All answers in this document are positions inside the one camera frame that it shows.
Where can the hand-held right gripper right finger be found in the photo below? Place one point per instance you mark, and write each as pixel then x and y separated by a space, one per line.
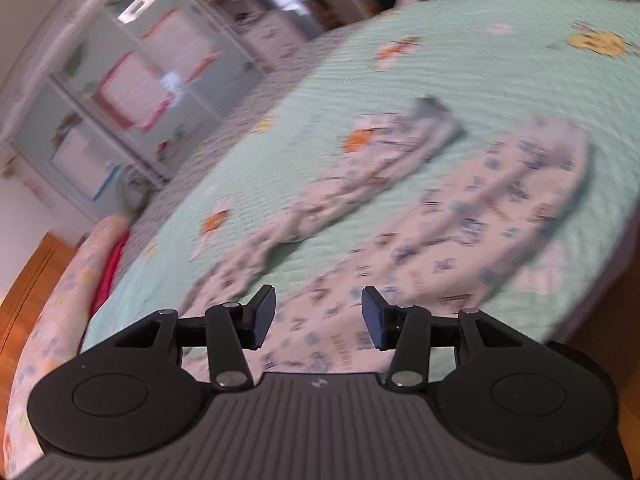
pixel 375 317

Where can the pink-bordered poster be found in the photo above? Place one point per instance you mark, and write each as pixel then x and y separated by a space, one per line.
pixel 132 90

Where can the grey cloth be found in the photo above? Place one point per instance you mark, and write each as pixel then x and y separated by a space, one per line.
pixel 134 190

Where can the wooden headboard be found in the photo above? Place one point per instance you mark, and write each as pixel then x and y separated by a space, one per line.
pixel 25 310

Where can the orange-bordered poster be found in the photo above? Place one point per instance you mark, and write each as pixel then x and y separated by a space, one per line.
pixel 182 42

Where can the white drawer cabinet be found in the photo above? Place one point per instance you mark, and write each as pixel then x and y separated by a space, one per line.
pixel 272 35

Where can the sliding-door wardrobe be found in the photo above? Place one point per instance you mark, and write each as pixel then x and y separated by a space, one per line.
pixel 210 95

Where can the white letter-print pajama pants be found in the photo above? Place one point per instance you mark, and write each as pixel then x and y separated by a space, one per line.
pixel 450 220

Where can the blue-bordered poster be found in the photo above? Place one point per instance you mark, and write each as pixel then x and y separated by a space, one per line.
pixel 82 162

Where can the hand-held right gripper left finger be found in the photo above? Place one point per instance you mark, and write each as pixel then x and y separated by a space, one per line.
pixel 262 317

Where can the pink printed pillow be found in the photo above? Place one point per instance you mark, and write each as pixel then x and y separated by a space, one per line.
pixel 55 310

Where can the red cloth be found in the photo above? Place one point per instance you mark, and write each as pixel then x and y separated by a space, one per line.
pixel 107 275

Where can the green bee-print quilt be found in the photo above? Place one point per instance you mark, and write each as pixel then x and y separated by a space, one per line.
pixel 500 60

